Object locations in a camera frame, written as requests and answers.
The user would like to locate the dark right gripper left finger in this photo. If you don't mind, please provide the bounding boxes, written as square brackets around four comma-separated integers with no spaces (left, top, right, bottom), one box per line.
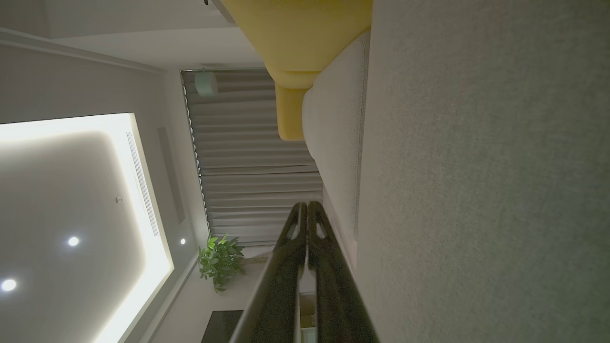
[231,202,308,343]

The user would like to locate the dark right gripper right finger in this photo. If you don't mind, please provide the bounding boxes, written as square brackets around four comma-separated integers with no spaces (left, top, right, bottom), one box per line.
[308,201,380,343]

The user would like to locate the black flat television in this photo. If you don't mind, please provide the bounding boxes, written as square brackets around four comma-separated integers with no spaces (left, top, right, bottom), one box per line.
[201,310,244,343]

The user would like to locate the green potted plant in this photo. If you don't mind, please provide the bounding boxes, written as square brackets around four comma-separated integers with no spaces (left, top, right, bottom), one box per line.
[198,233,273,293]

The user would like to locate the grey pleated curtain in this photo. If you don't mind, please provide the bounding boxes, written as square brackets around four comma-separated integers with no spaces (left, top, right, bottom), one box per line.
[181,69,325,248]

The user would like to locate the light grey sofa backrest cushion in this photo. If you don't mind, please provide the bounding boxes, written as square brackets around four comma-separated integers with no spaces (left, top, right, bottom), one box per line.
[302,31,371,286]

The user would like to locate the small yellow cushion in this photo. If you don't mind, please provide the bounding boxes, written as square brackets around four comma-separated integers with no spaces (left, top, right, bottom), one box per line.
[275,83,316,141]

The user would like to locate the grey fabric sofa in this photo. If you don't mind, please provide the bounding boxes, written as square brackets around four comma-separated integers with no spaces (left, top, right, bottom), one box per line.
[355,0,610,343]

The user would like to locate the mint green pendant lamp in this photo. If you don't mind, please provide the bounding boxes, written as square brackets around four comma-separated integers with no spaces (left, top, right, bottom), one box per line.
[194,71,219,97]

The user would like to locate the large yellow cushion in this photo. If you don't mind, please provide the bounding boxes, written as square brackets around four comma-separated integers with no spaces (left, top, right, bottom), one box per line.
[220,0,373,89]

